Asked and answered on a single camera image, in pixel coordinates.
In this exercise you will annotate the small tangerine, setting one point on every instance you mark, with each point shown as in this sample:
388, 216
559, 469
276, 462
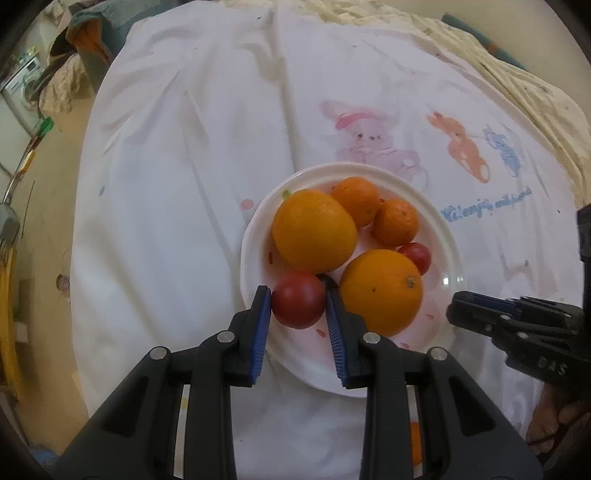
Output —
396, 222

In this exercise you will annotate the small red tomato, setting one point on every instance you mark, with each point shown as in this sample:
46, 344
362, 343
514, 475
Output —
418, 258

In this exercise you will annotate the yellow object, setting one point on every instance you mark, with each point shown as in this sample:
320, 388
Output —
7, 323

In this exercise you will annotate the teal blanket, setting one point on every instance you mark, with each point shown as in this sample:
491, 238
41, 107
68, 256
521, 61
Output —
90, 16

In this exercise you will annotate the green object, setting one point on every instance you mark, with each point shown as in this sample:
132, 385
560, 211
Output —
44, 127

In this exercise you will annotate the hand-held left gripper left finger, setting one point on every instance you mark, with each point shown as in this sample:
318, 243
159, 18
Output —
261, 337

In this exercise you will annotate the white strawberry print plate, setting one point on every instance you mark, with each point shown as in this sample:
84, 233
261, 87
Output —
438, 295

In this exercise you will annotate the large orange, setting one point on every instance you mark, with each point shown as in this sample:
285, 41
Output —
314, 230
381, 290

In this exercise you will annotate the white bear print bedsheet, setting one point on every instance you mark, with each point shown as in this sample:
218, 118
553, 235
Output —
184, 184

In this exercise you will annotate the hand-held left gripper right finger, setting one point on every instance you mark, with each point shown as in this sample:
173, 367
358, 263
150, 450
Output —
334, 341

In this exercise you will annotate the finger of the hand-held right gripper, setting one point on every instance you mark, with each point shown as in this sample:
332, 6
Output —
489, 302
482, 323

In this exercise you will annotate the cream quilt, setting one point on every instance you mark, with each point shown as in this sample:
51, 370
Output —
531, 92

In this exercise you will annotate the white washing machine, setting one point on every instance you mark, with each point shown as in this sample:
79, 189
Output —
23, 87

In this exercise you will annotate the person's right hand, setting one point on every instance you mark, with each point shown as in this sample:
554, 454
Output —
545, 424

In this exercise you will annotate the cream patterned cloth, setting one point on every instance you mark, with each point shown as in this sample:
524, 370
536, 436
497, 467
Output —
64, 90

